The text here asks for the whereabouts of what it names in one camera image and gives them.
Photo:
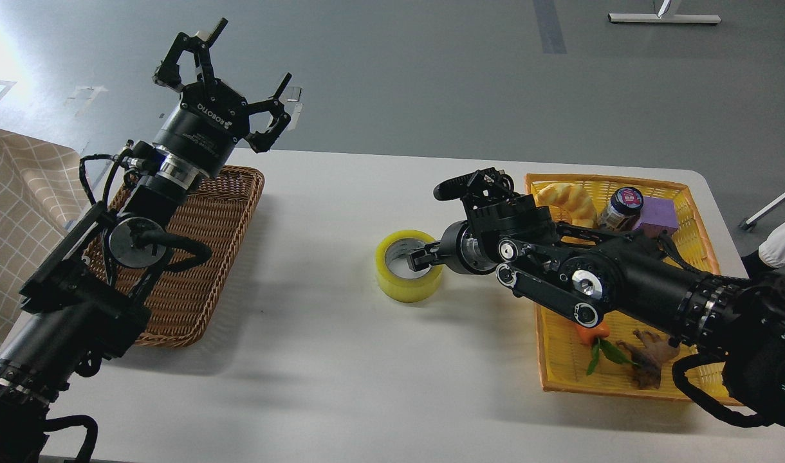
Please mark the purple foam block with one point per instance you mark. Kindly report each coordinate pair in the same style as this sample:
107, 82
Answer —
658, 215

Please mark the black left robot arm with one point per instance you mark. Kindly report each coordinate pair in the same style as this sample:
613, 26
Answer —
87, 299

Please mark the yellow tape roll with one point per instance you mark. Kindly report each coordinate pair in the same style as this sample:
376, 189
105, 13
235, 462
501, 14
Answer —
392, 273

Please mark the small dark jar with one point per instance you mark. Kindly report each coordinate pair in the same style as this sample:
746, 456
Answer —
622, 209

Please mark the yellow toy croissant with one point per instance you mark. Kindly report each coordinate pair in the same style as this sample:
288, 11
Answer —
571, 198

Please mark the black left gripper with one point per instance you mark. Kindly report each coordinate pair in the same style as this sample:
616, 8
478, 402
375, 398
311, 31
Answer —
203, 128

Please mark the white metal stand base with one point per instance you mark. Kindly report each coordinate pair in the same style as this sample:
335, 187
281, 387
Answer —
666, 12

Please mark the beige checkered cloth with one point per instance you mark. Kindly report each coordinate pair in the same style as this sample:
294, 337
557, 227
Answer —
40, 195

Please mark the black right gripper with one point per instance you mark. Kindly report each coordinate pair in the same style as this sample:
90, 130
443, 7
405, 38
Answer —
457, 249

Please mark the orange toy carrot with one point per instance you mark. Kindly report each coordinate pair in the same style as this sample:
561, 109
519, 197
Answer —
596, 339

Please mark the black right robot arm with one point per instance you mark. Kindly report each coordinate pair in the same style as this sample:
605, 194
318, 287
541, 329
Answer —
737, 325

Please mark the yellow plastic basket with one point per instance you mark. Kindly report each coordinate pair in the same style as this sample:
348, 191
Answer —
563, 359

